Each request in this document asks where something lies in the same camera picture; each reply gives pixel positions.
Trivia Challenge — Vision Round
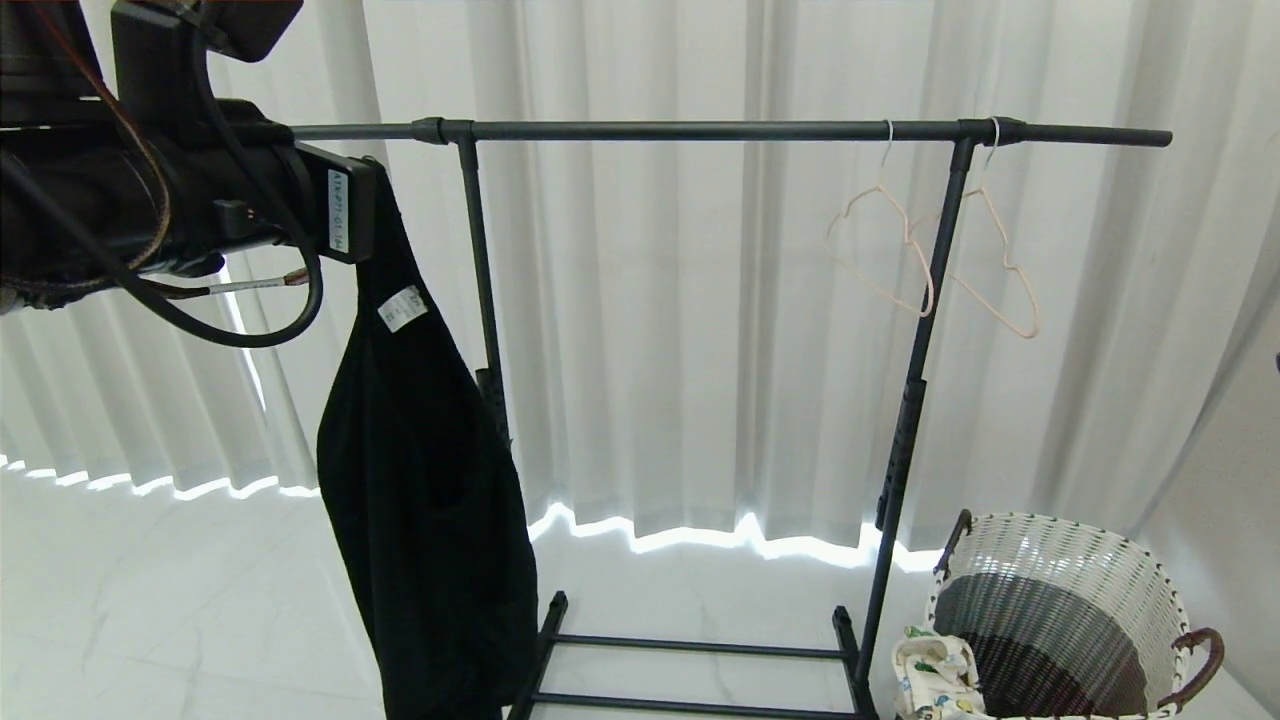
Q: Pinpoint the cream printed garment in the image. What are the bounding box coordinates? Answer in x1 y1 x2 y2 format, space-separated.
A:
892 625 987 720

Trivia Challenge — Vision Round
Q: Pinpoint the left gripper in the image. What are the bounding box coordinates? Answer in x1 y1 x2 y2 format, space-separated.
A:
0 98 383 293

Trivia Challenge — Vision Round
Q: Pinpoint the white curtain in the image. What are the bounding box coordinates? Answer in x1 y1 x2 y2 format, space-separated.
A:
0 0 1280 573

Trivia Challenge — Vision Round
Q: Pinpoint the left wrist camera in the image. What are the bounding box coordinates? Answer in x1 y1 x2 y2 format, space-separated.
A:
108 0 306 131

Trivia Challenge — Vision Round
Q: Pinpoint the white laundry basket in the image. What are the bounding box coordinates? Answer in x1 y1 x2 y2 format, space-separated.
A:
925 510 1227 720

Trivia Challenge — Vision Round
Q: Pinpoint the pink clothes hanger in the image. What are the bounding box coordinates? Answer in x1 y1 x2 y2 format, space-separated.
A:
823 120 936 319
908 117 1041 339

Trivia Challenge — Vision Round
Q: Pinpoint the black t-shirt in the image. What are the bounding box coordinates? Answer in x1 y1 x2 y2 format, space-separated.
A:
317 155 541 720

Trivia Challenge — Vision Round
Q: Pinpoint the black clothes rack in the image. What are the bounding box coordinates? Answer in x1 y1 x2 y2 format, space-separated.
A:
290 116 1173 720

